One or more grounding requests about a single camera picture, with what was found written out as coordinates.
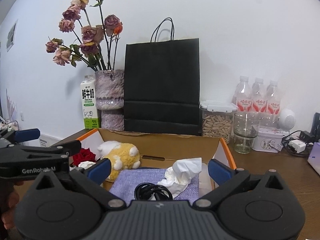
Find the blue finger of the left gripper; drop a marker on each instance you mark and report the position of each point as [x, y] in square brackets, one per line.
[16, 137]

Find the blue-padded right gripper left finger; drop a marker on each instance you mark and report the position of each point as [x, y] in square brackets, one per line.
[88, 182]

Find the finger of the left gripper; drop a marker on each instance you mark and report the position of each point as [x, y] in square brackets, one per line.
[68, 148]

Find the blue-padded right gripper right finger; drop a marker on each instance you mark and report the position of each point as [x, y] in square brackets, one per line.
[229, 183]

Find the red artificial rose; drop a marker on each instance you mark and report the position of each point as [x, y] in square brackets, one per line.
[85, 154]

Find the white tissue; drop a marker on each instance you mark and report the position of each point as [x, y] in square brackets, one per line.
[182, 178]

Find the person's left hand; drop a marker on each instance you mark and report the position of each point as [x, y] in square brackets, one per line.
[9, 200]

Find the clear desk organizer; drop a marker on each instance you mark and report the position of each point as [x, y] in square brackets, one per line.
[7, 125]

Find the translucent plastic box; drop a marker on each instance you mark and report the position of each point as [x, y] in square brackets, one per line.
[206, 185]

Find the white small box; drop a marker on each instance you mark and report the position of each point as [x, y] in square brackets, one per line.
[47, 140]

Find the purple woven cloth pouch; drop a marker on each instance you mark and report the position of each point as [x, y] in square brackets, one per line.
[124, 186]

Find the yellow white plush toy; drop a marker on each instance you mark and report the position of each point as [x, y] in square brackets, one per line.
[123, 156]

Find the clear drinking glass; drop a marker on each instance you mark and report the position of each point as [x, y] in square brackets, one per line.
[245, 129]

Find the white floral tin box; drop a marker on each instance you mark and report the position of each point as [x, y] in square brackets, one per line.
[269, 140]

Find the clear seed storage container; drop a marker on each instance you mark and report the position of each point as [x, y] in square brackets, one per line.
[217, 119]

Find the green white milk carton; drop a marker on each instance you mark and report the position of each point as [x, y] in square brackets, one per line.
[92, 116]

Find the red orange cardboard box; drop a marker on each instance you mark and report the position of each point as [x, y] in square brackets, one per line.
[160, 150]

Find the purple white ceramic vase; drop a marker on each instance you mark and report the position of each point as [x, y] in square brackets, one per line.
[109, 87]

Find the white power adapter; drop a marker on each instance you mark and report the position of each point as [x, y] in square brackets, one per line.
[298, 145]

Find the left water bottle red label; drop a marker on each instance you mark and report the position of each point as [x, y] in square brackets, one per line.
[242, 97]

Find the water bottle red label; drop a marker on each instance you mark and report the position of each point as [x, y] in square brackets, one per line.
[273, 98]
[259, 101]
[242, 97]

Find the white round speaker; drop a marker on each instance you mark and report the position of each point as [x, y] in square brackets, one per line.
[286, 119]

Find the middle water bottle red label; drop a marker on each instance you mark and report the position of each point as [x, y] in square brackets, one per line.
[259, 101]

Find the right water bottle red label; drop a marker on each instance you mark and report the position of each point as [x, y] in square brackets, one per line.
[273, 98]

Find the purple tissue pack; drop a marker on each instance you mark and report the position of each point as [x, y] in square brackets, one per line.
[314, 157]

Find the black charger block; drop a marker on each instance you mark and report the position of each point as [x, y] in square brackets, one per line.
[315, 129]

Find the black paper shopping bag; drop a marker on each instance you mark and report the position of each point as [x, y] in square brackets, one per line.
[162, 86]

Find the dried pink rose bouquet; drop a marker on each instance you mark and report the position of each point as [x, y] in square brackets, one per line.
[95, 45]

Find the wall picture frame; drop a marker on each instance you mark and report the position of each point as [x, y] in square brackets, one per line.
[11, 36]

